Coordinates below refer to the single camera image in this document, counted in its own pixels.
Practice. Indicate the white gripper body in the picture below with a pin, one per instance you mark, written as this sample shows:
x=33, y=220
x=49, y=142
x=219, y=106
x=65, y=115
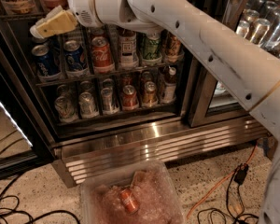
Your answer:
x=82, y=4

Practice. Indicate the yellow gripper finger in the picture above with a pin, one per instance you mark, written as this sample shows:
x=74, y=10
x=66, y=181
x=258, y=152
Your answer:
x=48, y=26
x=68, y=22

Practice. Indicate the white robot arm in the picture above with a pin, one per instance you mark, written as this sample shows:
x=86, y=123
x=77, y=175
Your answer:
x=250, y=74

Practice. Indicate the blue pepsi can front left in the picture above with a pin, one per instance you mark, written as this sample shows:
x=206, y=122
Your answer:
x=44, y=61

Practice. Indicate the red coke can middle shelf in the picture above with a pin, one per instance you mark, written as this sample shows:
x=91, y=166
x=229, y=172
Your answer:
x=100, y=52

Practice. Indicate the stainless steel fridge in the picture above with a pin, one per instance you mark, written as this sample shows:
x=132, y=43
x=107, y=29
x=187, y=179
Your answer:
x=88, y=147

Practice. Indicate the silver green can bottom left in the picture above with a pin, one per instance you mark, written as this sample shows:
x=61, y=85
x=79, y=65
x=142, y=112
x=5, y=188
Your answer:
x=65, y=109

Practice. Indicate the green soda can front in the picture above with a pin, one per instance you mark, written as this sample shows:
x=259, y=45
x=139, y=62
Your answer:
x=151, y=47

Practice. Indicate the red coke can bottom shelf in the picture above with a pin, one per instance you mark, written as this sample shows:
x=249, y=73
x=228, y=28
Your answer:
x=129, y=97

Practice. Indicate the orange brown can front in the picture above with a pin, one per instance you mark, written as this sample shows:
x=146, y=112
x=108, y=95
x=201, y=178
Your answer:
x=172, y=45

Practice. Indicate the gold can bottom shelf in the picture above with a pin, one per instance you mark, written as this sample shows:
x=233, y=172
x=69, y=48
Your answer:
x=149, y=95

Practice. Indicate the small brown bottle bottom shelf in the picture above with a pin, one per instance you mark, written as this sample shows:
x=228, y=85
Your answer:
x=169, y=85

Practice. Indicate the glass fridge door right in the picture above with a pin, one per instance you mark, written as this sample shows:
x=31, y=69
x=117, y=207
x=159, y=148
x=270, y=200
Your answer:
x=210, y=102

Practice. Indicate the orange can in bin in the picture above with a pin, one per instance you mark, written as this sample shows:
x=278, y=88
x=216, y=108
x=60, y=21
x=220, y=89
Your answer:
x=129, y=202

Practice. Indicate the brown tea bottle white cap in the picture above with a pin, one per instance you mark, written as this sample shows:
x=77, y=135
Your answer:
x=127, y=48

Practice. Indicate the clear plastic bin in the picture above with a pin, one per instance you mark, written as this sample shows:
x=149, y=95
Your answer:
x=141, y=193

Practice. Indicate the black power adapter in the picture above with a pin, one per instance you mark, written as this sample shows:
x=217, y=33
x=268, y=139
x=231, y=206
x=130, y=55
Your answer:
x=241, y=174

